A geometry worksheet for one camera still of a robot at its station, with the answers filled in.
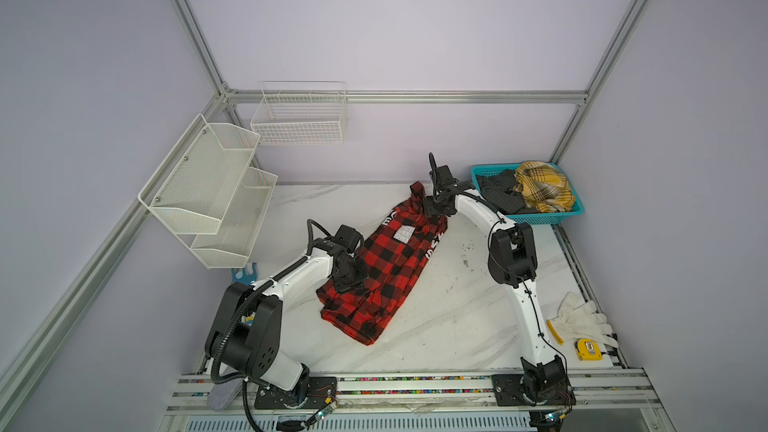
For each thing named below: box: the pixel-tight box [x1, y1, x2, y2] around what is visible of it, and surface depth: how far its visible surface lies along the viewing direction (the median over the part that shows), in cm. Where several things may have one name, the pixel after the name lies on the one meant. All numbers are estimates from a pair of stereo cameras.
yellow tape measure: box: [574, 338, 603, 361], surface depth 81 cm
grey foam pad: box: [207, 378, 243, 412], surface depth 73 cm
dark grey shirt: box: [476, 169, 538, 215], surface depth 109 cm
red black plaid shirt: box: [316, 182, 448, 346], surface depth 94 cm
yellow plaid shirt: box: [513, 161, 576, 213], surface depth 107 cm
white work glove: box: [550, 292, 619, 349], surface depth 88 cm
